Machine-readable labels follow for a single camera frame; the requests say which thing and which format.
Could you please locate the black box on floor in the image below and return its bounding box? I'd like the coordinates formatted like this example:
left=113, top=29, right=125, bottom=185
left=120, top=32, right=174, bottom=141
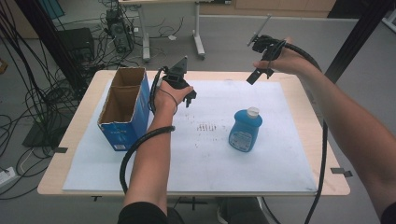
left=57, top=27, right=95, bottom=63

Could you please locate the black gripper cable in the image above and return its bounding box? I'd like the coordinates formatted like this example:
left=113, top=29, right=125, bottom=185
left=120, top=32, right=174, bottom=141
left=283, top=41, right=330, bottom=224
left=119, top=66, right=177, bottom=194

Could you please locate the bundle of black floor cables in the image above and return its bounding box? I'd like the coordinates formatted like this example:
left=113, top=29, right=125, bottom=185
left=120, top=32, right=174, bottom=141
left=0, top=0, right=104, bottom=200

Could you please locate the blue cardboard box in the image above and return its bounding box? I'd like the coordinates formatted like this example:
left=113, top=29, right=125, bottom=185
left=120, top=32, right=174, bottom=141
left=96, top=66, right=152, bottom=152

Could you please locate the computer tower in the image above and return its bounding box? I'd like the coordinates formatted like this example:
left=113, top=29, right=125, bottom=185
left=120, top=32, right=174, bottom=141
left=105, top=8, right=134, bottom=54

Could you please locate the white sheet mat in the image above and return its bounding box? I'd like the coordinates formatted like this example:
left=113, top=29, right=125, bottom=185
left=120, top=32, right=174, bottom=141
left=62, top=78, right=318, bottom=196

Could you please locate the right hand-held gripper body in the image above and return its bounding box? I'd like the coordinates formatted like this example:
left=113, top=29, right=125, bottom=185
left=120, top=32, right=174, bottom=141
left=247, top=13, right=288, bottom=79

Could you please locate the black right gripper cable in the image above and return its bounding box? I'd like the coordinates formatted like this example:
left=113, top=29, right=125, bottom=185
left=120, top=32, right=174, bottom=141
left=283, top=41, right=330, bottom=224

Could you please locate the wooden cabinet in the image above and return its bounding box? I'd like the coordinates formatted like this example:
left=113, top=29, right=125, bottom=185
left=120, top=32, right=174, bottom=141
left=199, top=0, right=338, bottom=19

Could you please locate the white power strip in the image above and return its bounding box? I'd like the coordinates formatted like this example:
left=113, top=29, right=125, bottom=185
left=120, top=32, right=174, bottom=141
left=0, top=166, right=17, bottom=189

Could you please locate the dark floor mat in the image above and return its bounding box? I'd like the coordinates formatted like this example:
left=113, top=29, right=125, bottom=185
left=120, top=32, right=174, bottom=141
left=21, top=113, right=77, bottom=149

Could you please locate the blue bottle with white cap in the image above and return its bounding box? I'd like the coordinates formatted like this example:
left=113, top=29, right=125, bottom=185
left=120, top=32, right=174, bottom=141
left=228, top=106, right=263, bottom=153

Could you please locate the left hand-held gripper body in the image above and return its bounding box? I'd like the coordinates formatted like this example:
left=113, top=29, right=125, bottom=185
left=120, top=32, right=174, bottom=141
left=161, top=55, right=192, bottom=91

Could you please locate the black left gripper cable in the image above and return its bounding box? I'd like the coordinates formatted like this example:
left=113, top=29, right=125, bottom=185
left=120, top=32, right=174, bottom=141
left=119, top=66, right=177, bottom=194

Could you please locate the white desk with metal legs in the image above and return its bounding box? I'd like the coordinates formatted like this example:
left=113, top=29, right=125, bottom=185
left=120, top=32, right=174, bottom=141
left=118, top=0, right=233, bottom=63

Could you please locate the person's left hand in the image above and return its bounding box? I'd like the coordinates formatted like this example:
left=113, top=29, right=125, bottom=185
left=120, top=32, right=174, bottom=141
left=153, top=80, right=194, bottom=116

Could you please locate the black metal stand post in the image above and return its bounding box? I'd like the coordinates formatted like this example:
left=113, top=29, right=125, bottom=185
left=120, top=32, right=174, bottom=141
left=323, top=0, right=396, bottom=84
left=14, top=0, right=89, bottom=91

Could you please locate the person's right hand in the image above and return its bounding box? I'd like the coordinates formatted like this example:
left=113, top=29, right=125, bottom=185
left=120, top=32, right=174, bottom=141
left=252, top=36, right=314, bottom=77

